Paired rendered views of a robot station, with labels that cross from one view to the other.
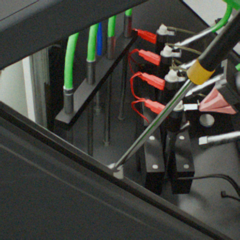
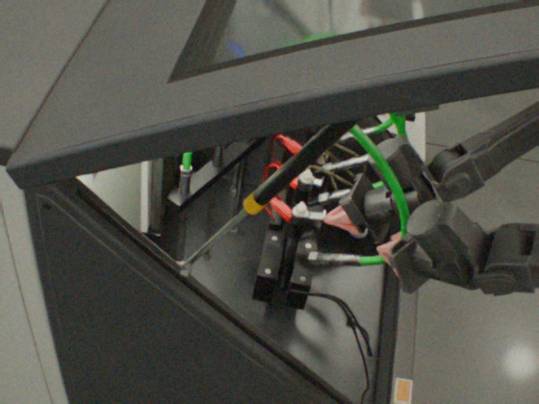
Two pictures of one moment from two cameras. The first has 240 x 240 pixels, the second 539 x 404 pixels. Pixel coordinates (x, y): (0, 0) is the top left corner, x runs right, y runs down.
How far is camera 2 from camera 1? 35 cm
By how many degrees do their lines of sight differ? 5
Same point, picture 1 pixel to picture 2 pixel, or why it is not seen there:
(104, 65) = (238, 148)
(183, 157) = (302, 268)
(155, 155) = (272, 258)
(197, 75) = (250, 206)
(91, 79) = (217, 162)
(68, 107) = (183, 189)
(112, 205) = (173, 299)
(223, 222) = (338, 351)
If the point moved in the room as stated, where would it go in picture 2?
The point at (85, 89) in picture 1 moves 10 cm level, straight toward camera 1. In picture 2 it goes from (209, 171) to (196, 213)
